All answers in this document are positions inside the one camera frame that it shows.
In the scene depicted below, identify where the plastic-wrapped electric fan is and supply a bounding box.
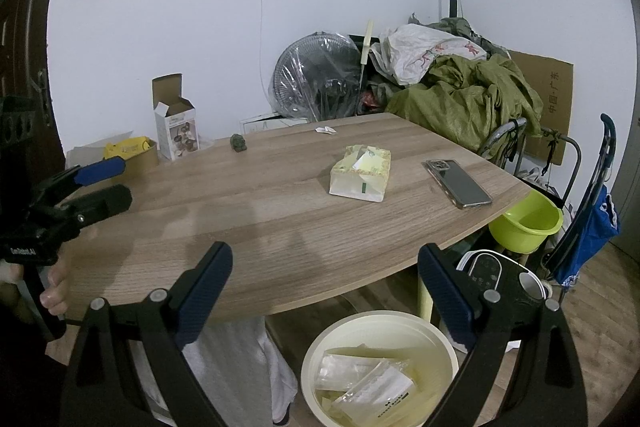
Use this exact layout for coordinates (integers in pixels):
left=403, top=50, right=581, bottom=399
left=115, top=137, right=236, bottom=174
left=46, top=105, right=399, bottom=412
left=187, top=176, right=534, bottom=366
left=268, top=32, right=368, bottom=120

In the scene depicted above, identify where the person's left hand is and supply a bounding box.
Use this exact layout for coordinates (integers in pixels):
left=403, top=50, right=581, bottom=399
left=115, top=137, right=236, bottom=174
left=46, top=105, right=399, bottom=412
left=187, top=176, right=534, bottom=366
left=0, top=252, right=71, bottom=323

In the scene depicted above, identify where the yellow wipes packet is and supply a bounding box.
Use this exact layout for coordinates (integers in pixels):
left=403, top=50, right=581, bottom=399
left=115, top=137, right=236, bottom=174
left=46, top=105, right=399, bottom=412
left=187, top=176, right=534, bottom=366
left=103, top=137, right=153, bottom=160

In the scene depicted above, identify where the blue folding trolley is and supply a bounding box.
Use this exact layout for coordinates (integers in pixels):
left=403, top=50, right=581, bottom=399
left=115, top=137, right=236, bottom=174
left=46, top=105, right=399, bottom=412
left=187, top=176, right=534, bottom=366
left=542, top=113, right=621, bottom=288

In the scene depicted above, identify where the tissue pack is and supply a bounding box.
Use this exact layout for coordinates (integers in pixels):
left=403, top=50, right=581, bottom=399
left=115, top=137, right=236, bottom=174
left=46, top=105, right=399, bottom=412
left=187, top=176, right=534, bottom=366
left=328, top=144, right=392, bottom=202

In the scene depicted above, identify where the white foam sheet roll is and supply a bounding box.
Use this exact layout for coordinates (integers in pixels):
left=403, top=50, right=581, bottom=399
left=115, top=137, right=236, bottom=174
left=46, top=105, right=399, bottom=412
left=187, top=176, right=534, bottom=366
left=332, top=359, right=416, bottom=420

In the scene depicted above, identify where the white carton box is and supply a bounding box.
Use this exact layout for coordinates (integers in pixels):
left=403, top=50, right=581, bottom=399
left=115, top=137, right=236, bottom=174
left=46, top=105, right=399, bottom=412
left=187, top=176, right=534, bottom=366
left=151, top=73, right=200, bottom=162

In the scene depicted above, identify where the white plastic bag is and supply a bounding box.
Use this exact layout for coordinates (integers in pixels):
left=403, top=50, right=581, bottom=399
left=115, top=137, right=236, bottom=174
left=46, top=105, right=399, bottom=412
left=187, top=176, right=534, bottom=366
left=370, top=23, right=488, bottom=86

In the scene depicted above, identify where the clear bubble wrap roll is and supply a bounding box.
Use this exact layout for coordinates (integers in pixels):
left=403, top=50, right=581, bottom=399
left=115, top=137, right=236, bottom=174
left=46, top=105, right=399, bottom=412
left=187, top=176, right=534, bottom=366
left=315, top=349, right=391, bottom=393

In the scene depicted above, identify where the white and black appliance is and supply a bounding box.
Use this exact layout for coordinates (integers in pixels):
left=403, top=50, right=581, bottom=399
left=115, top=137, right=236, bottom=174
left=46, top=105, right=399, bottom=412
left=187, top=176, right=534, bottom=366
left=456, top=248, right=553, bottom=308

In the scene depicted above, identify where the cream plastic stick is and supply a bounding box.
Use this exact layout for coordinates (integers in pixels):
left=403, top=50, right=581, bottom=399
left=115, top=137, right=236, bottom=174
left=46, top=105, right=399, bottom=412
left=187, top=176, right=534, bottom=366
left=357, top=19, right=376, bottom=92

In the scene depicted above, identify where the brown cardboard sheet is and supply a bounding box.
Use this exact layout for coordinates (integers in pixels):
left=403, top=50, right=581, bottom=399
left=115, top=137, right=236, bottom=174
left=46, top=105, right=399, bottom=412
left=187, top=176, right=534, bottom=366
left=507, top=49, right=575, bottom=165

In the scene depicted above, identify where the cream plastic bucket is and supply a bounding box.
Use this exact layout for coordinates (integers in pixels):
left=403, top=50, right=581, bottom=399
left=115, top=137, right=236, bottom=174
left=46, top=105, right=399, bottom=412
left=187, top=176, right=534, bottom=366
left=300, top=311, right=460, bottom=427

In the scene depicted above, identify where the red printed bag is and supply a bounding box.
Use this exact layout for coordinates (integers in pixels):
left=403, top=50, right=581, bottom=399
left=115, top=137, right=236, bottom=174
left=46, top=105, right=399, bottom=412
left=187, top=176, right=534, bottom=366
left=360, top=87, right=388, bottom=112

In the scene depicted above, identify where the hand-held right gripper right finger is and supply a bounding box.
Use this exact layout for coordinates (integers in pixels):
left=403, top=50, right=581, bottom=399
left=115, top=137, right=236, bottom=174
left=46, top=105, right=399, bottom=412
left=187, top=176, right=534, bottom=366
left=416, top=243, right=590, bottom=427

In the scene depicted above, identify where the translucent plastic container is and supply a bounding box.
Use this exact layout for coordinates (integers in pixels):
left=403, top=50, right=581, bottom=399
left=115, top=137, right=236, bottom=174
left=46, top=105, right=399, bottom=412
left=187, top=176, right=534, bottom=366
left=65, top=142, right=107, bottom=168

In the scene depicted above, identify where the smartphone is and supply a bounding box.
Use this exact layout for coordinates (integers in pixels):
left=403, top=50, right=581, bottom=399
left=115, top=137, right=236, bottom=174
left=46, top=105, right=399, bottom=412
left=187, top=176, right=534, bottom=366
left=424, top=159, right=493, bottom=210

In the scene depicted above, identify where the grey door frame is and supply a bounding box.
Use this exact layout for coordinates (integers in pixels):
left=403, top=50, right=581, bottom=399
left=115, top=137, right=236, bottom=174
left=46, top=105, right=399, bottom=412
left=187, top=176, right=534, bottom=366
left=610, top=0, right=640, bottom=258

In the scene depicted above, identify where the olive green cloth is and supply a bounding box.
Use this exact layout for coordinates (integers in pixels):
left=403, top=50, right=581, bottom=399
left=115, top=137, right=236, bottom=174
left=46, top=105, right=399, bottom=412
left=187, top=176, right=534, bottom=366
left=387, top=17, right=543, bottom=148

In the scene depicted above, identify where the green plastic basin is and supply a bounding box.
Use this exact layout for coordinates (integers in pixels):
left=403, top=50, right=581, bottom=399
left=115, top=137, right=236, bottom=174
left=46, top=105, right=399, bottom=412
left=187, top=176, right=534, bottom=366
left=487, top=191, right=565, bottom=254

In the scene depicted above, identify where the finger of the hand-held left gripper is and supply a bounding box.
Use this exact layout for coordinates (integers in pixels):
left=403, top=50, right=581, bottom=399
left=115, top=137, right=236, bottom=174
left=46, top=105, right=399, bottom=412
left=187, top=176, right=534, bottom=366
left=50, top=184, right=133, bottom=238
left=40, top=157, right=127, bottom=198

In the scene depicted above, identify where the cream table leg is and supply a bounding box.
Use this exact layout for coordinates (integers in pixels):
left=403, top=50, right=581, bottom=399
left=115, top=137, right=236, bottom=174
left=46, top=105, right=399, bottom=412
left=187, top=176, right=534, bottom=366
left=416, top=264, right=433, bottom=323

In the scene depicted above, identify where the metal chair frame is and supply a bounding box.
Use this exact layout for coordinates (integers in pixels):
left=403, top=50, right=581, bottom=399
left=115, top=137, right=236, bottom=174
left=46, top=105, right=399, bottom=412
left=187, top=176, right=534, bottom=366
left=477, top=117, right=583, bottom=208

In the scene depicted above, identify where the white cloth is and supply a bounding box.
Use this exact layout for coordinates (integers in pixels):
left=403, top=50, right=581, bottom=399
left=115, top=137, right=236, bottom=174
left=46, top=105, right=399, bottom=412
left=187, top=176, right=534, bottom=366
left=132, top=317, right=298, bottom=427

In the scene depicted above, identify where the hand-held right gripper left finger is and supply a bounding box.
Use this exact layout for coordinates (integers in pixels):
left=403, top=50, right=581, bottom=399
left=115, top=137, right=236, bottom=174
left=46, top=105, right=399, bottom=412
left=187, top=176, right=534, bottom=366
left=59, top=241, right=234, bottom=427

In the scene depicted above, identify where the dark wooden door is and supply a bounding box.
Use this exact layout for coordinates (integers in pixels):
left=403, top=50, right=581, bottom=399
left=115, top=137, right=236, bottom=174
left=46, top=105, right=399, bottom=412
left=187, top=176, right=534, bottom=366
left=0, top=0, right=81, bottom=168

